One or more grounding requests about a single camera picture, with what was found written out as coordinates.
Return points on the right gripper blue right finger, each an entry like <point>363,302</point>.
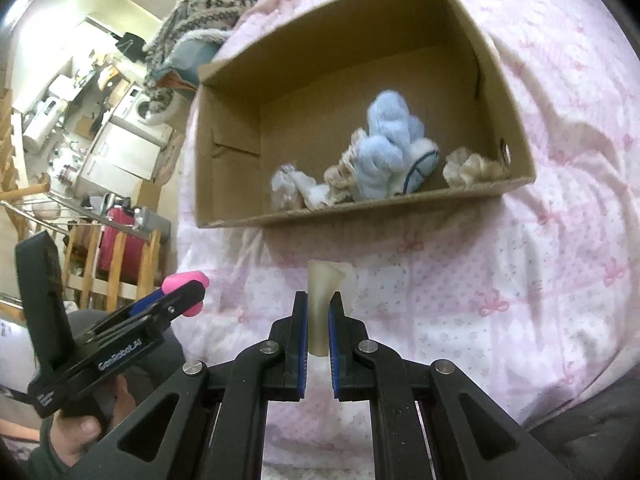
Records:
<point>339,347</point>

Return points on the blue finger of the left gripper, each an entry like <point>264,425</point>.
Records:
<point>163,312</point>
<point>146,302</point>

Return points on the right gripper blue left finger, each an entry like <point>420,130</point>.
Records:
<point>300,346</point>

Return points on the white sock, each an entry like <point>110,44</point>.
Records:
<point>315,195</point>

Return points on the clear plastic bag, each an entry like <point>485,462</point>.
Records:
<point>285,195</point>

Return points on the beige lace scrunchie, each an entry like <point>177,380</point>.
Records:
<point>341,178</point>

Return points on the light blue fluffy sock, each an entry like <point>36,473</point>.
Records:
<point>395,156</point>

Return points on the white floral scrunchie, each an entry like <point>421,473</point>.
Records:
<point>465,168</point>

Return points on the person's left hand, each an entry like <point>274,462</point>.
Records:
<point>70,436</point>

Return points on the wooden stair railing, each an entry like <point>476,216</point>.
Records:
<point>104,262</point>

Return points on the white kitchen cabinets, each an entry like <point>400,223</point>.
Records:
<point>117,163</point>

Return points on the white washing machine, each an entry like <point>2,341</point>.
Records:
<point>132,113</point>

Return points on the pink patterned quilt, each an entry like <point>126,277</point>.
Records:
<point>535,296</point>

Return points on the open brown cardboard box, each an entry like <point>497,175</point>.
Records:
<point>299,93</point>

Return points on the grey fur-trimmed jacket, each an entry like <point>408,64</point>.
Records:
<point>179,70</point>

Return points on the brown patterned knit blanket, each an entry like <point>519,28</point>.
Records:
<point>186,15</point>

